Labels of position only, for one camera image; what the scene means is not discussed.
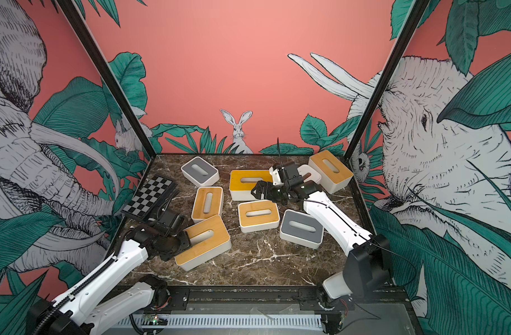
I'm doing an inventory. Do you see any black white checkerboard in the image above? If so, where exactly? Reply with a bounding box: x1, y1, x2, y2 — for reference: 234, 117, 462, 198
121, 176, 177, 222

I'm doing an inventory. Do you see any pink white drip tissue box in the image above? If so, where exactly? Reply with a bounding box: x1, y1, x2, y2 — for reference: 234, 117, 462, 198
298, 164, 322, 184

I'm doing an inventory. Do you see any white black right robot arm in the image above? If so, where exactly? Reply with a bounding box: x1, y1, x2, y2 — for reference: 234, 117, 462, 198
251, 161, 392, 311

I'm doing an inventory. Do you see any white box grey lid front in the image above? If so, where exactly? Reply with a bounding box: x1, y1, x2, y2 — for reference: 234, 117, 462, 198
279, 209, 325, 249

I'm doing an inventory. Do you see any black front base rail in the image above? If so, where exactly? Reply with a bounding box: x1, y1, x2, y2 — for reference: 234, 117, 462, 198
112, 284, 407, 321

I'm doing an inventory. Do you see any white box grey lid back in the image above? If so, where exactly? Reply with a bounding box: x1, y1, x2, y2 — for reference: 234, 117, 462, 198
181, 156, 220, 187

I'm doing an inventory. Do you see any white box bamboo lid corner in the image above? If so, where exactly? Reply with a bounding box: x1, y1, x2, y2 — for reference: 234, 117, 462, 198
308, 150, 354, 194

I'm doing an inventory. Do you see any white ribbed cable duct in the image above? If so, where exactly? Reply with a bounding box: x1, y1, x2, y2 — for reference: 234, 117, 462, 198
132, 314, 322, 331

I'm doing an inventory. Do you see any black right frame post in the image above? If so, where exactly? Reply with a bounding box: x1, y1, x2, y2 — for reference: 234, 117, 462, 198
343, 0, 431, 162

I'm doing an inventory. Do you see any white box yellow wood lid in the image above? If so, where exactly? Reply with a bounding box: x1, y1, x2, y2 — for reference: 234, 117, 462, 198
230, 170, 272, 202

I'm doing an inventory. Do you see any white box grey lid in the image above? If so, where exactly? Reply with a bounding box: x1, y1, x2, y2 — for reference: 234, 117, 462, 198
279, 209, 325, 249
181, 156, 220, 187

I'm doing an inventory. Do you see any black frame post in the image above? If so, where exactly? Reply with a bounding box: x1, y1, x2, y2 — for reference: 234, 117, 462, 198
343, 0, 431, 162
57, 0, 157, 160

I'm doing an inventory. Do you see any small white box bamboo lid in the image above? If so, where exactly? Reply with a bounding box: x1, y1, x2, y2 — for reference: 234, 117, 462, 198
238, 200, 280, 233

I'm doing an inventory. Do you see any narrow white box bamboo lid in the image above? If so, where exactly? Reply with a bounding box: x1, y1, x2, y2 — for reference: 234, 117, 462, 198
191, 186, 224, 223

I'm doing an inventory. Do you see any large white box bamboo lid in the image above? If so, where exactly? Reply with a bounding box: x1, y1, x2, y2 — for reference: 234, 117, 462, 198
175, 215, 232, 271

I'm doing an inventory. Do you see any black left frame post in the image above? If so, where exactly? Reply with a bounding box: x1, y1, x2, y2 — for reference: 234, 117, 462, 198
57, 0, 157, 160

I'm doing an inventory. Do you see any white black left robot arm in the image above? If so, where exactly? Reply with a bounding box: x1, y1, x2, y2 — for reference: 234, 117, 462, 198
26, 209, 191, 334

